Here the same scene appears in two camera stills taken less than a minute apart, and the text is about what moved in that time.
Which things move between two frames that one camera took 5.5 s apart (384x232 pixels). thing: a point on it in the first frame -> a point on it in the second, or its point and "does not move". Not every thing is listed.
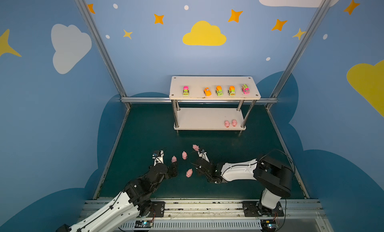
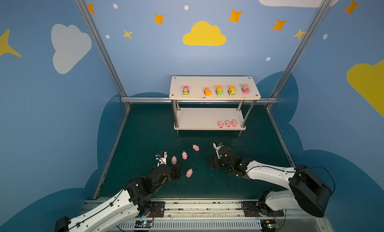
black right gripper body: (202, 165) -> (219, 159)
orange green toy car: (219, 90) does not move
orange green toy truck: (232, 90) does not move
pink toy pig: (196, 147) does not move
